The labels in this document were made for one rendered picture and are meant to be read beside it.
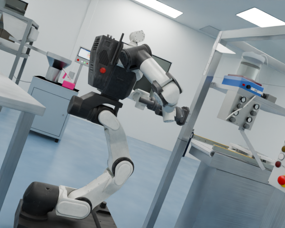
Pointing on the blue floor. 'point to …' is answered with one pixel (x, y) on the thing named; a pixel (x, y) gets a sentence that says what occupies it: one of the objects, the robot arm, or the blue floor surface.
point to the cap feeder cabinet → (51, 106)
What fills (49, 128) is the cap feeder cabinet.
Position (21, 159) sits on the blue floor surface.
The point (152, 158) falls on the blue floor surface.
